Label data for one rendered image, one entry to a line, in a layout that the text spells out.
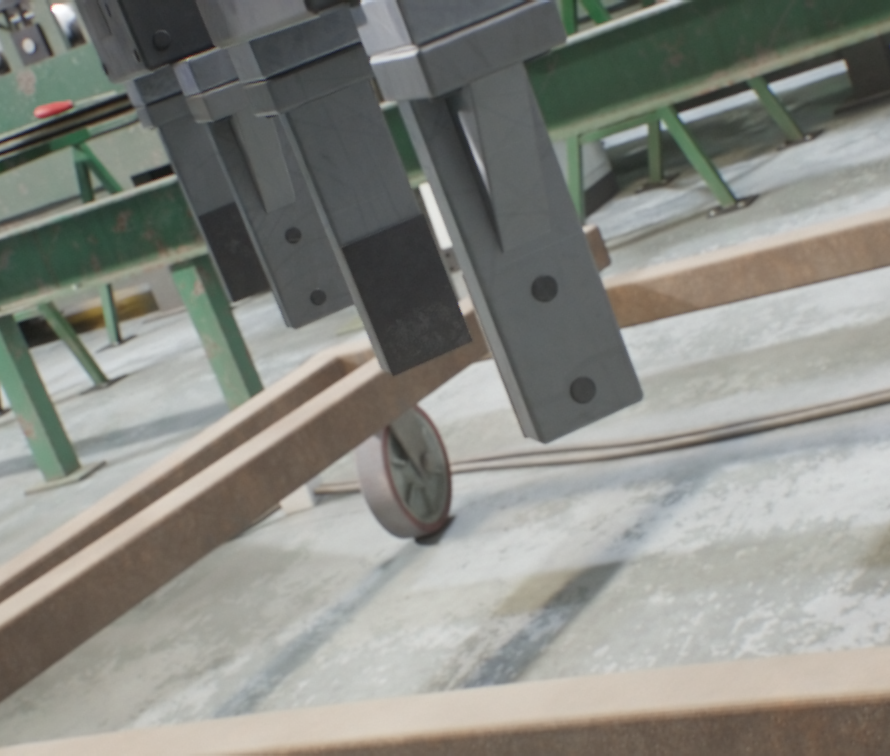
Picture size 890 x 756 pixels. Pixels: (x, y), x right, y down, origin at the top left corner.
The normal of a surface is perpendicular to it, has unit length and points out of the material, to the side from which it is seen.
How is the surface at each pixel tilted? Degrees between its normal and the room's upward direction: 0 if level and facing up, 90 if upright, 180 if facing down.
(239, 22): 90
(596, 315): 90
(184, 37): 90
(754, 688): 0
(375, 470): 70
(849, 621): 0
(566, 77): 90
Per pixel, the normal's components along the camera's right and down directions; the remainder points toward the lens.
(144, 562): 0.77, -0.15
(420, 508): 0.87, -0.23
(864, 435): -0.36, -0.91
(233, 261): 0.28, 0.11
